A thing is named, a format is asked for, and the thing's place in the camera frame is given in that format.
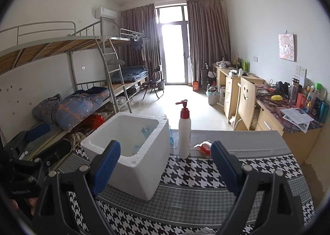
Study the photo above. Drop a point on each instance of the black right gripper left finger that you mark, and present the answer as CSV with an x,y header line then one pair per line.
x,y
53,213

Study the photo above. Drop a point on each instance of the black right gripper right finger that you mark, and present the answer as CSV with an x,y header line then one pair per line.
x,y
279,213

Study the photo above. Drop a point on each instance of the white tissue sheet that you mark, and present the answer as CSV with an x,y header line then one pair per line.
x,y
204,231

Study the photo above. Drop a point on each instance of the person's left hand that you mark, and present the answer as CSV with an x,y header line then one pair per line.
x,y
31,203

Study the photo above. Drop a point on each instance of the red snack packet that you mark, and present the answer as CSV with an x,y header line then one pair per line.
x,y
204,148

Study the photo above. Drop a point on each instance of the houndstooth table cloth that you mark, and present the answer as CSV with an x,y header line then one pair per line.
x,y
192,195

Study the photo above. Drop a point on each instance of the white lotion pump bottle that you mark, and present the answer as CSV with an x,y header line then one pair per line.
x,y
184,131

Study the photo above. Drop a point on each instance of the wooden chair with smiley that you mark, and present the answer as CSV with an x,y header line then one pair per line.
x,y
246,104

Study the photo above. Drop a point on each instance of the blue plaid quilt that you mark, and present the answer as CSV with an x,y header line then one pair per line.
x,y
70,111

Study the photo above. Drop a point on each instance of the clear water bottle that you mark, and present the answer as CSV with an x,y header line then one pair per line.
x,y
173,138

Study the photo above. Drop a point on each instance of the white papers on desk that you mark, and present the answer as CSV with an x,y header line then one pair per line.
x,y
297,117

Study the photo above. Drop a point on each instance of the wooden desk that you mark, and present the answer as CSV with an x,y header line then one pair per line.
x,y
270,117

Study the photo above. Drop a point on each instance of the white trash bin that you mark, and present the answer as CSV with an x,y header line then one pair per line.
x,y
212,95

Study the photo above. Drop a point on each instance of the yellow object on desk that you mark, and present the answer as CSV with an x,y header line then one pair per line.
x,y
277,98

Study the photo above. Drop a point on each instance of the red box on desk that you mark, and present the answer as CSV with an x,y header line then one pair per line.
x,y
300,101

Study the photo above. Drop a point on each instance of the white styrofoam box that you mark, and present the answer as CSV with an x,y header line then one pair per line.
x,y
137,175

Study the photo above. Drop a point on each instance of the orange container on floor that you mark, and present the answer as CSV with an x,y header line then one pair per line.
x,y
195,86

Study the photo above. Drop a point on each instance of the teal bottle on desk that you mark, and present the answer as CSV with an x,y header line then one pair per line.
x,y
323,111

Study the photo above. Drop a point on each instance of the black folding chair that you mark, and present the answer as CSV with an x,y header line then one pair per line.
x,y
154,82

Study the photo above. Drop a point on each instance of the brown right curtain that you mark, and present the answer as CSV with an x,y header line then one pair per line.
x,y
208,34

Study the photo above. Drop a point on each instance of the brown curtain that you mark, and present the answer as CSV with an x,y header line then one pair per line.
x,y
140,26
208,34

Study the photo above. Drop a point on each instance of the far blue mattress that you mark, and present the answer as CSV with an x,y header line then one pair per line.
x,y
129,74

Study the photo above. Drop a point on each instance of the air conditioner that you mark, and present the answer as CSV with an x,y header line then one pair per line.
x,y
105,13

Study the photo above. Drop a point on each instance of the brown left curtain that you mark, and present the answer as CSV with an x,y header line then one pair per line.
x,y
140,26

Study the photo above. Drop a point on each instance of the wall picture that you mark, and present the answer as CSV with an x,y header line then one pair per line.
x,y
287,47

